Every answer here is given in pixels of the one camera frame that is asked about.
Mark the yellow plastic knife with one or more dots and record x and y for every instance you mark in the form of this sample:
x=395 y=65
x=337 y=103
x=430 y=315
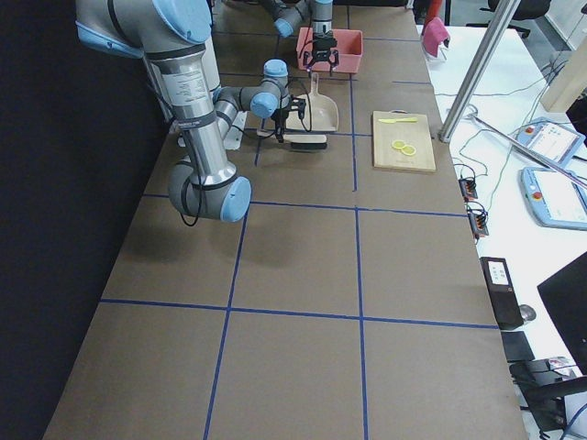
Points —
x=403 y=120

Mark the lemon slice far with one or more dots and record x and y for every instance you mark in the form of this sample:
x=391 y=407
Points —
x=398 y=144

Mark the blue teach pendant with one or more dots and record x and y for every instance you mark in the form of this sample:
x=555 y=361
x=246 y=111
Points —
x=553 y=140
x=552 y=199

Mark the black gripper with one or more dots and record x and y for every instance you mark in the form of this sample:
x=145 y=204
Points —
x=322 y=44
x=281 y=117

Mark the orange black connector near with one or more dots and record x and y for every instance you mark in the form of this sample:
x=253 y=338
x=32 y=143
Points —
x=478 y=219

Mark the black monitor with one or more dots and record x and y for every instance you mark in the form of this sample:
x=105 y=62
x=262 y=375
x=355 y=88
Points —
x=564 y=297

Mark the black power box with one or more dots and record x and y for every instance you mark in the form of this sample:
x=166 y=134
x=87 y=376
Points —
x=501 y=292

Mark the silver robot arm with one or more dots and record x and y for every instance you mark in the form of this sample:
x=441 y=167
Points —
x=171 y=35
x=289 y=18

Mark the pink cloth on stand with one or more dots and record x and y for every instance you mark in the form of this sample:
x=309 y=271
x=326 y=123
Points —
x=435 y=38

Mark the lemon slice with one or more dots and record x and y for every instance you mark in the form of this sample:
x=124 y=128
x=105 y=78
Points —
x=398 y=144
x=408 y=150

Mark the pink plastic bin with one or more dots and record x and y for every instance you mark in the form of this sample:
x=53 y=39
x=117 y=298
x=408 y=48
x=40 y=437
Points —
x=349 y=47

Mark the wooden cutting board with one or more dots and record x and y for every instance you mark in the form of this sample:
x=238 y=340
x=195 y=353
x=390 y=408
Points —
x=384 y=156

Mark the orange black connector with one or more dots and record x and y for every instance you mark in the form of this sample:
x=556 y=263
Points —
x=468 y=185
x=478 y=219

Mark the beige black hand brush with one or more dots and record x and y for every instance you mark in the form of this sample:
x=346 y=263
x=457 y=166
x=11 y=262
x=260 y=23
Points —
x=298 y=141

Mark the near blue teach pendant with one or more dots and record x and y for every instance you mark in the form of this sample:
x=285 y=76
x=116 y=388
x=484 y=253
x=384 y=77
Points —
x=552 y=199

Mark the lemon slice near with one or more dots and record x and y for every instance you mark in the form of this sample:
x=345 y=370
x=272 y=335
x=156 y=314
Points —
x=408 y=150

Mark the silver metal frame post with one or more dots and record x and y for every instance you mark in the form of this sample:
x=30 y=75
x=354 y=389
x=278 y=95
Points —
x=504 y=12

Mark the far blue teach pendant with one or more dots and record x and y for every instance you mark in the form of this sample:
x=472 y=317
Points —
x=553 y=140

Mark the beige plastic dustpan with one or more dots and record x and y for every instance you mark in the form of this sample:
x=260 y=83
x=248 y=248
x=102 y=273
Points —
x=321 y=113

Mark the orange black connector far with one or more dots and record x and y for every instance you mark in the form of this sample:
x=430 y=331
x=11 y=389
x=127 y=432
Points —
x=468 y=185

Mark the white camera support pole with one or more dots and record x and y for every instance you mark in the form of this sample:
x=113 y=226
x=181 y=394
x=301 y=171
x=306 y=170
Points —
x=234 y=136

